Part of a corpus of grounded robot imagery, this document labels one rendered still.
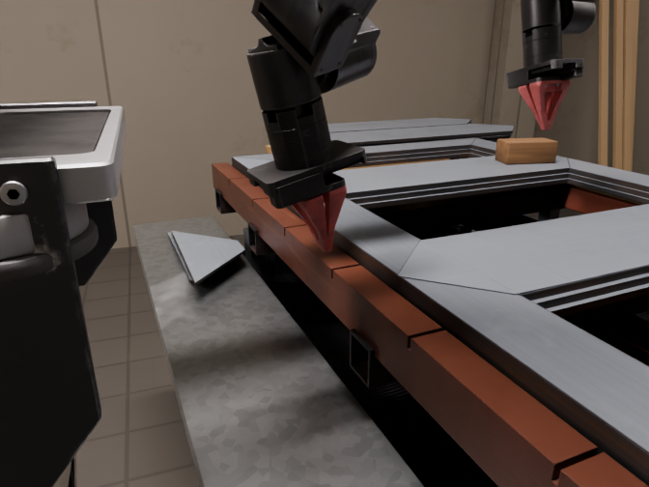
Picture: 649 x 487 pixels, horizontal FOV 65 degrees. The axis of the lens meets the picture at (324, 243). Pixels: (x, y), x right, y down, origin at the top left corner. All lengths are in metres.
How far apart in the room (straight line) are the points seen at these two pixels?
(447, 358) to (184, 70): 2.75
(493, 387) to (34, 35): 2.90
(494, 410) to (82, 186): 0.33
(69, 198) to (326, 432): 0.45
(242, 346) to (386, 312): 0.29
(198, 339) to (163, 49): 2.42
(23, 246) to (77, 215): 0.03
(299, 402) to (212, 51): 2.62
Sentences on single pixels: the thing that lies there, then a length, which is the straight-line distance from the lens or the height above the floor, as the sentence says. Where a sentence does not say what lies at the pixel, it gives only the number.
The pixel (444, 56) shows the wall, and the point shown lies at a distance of 3.62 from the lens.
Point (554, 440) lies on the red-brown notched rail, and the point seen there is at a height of 0.83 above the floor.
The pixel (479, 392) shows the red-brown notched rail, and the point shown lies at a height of 0.83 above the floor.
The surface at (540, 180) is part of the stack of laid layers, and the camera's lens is 1.20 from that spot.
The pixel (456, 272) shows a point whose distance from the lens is 0.61.
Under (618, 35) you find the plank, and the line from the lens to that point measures 3.96.
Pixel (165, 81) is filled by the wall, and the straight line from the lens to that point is 3.09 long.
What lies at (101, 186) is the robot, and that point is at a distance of 0.23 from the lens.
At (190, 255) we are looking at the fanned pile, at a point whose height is 0.72.
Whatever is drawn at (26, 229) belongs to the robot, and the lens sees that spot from 0.23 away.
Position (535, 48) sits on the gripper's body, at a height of 1.09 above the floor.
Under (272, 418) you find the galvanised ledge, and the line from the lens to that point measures 0.64.
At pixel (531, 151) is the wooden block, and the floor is 0.87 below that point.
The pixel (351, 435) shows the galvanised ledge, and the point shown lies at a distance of 0.62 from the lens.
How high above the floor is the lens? 1.08
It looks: 20 degrees down
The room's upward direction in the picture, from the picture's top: straight up
